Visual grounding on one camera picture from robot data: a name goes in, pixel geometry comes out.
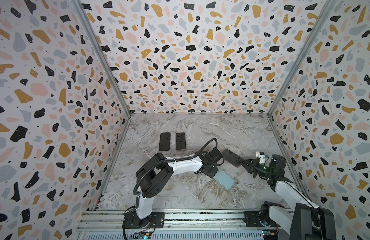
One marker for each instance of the light blue phone case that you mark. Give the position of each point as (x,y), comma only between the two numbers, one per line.
(224,179)

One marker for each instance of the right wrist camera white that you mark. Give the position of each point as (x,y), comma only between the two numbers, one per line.
(262,157)

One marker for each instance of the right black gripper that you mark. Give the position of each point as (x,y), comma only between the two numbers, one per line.
(253,165)

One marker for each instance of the right corner aluminium post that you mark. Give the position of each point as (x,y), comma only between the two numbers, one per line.
(324,14)

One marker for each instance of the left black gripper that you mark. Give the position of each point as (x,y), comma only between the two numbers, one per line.
(211,174)

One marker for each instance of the corner aluminium post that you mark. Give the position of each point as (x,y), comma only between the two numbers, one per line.
(77,5)
(324,14)

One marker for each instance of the black phone case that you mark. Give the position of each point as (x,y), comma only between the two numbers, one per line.
(165,142)

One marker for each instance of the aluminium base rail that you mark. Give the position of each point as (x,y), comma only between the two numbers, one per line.
(178,225)

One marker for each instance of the right circuit board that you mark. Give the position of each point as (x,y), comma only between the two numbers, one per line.
(269,235)

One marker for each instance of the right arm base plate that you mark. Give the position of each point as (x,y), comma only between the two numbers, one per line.
(256,219)

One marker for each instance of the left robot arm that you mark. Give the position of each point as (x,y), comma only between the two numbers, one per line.
(153,176)

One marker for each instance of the left green circuit board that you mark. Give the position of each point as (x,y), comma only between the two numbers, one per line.
(141,236)

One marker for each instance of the left corner aluminium post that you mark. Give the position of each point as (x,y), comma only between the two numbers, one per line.
(77,5)

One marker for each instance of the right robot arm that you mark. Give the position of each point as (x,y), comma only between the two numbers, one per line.
(307,221)

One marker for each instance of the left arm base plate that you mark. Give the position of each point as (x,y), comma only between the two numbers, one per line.
(155,220)

